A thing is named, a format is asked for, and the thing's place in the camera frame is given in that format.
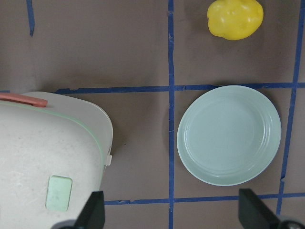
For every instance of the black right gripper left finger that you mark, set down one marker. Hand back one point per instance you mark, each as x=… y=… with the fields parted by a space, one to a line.
x=92 y=215

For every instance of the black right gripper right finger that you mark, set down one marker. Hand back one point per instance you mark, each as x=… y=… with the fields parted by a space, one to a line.
x=253 y=213

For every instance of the white rice cooker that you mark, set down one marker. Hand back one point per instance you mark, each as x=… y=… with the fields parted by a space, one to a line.
x=54 y=150

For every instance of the green plate near right arm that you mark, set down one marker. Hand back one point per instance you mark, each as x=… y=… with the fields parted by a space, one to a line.
x=229 y=135

